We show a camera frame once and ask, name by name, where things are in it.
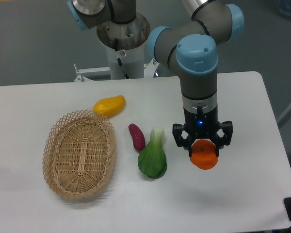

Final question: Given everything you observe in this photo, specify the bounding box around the yellow mango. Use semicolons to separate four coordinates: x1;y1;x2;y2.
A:
93;95;126;117

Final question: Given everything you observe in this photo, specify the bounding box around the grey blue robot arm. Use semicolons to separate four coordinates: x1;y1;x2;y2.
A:
67;0;244;152

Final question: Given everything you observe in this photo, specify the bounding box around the purple sweet potato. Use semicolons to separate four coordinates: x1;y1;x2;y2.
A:
129;123;146;151

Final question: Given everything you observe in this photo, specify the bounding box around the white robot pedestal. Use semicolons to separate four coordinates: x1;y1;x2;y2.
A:
73;13;161;82

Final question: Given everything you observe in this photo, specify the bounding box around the black cable on pedestal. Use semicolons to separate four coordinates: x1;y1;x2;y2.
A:
114;38;130;80

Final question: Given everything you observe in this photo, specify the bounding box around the woven wicker basket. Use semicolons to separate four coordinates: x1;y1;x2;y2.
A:
42;110;116;200

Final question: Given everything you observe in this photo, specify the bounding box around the blue object top right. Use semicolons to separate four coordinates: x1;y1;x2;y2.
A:
277;0;291;20

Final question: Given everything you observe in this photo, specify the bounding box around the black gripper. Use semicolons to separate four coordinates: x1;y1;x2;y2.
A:
172;106;233;157

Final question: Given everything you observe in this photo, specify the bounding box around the green bok choy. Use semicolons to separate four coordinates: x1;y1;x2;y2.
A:
138;127;167;179

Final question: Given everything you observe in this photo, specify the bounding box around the orange fruit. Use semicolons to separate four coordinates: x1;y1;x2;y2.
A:
190;139;218;170

